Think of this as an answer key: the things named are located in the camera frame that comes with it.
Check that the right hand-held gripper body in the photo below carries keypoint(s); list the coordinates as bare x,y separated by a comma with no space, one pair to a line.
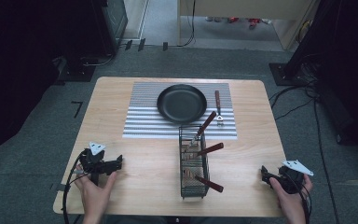
292,179

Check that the person's right hand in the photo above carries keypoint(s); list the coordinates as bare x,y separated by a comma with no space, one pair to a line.
287,197

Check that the striped grey placemat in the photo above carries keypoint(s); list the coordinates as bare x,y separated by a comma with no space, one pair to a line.
143,121

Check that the red floor object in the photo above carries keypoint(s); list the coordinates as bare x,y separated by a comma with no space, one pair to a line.
253,22

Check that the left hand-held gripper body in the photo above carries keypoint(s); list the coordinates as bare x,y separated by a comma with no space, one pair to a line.
94,163

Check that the dark cabinet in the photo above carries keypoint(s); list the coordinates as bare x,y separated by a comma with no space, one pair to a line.
116,21

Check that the light wooden cabinet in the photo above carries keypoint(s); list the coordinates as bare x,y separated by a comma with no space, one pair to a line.
248,7

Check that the person's left hand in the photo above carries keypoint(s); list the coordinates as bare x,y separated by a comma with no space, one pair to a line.
94,194

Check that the black frying pan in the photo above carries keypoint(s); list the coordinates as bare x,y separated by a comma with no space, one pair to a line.
181,103

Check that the black stand base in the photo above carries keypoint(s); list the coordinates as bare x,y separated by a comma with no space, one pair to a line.
76,73
287,76

